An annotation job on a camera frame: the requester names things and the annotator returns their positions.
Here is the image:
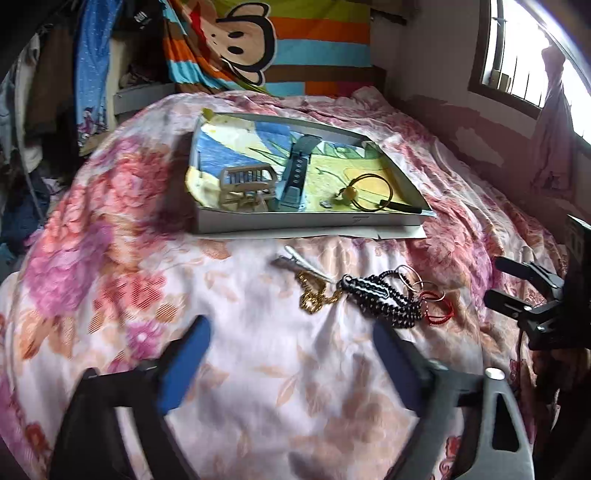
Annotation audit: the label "black bead bracelet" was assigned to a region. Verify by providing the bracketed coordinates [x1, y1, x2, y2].
[338, 269, 424, 329]

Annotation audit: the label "pink window curtain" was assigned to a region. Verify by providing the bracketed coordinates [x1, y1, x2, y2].
[530, 45, 576, 198]

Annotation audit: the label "blue dotted hanging curtain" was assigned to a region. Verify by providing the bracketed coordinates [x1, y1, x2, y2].
[74, 0, 123, 148]

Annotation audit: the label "black hair tie yellow bead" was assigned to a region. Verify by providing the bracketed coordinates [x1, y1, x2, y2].
[334, 172, 422, 214]

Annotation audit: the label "grey shelf board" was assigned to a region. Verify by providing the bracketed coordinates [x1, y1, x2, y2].
[113, 83, 175, 117]

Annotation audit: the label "silver hair clip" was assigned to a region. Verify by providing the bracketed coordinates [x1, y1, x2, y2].
[273, 245, 335, 284]

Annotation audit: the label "hanging clothes on rack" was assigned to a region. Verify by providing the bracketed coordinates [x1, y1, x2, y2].
[1, 22, 79, 278]

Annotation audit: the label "grey tray box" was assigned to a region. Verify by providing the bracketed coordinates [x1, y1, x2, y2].
[187, 110, 438, 235]

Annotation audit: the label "gold chain bracelet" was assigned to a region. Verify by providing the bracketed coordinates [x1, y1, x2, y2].
[294, 271, 344, 315]

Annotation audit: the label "window with bars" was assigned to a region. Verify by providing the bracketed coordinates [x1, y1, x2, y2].
[468, 0, 591, 144]

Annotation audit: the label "coloured dinosaur drawing paper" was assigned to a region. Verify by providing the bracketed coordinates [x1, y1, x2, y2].
[185, 109, 423, 214]

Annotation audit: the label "light blue smart watch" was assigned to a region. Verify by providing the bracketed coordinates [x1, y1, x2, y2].
[269, 135, 322, 212]

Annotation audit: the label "beige hair claw clip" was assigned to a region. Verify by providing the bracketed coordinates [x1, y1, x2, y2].
[218, 163, 277, 213]

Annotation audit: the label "floral pink bed quilt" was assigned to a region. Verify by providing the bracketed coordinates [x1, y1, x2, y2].
[1, 87, 566, 479]

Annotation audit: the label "striped monkey blanket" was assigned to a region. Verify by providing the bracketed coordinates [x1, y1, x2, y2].
[162, 1, 377, 97]

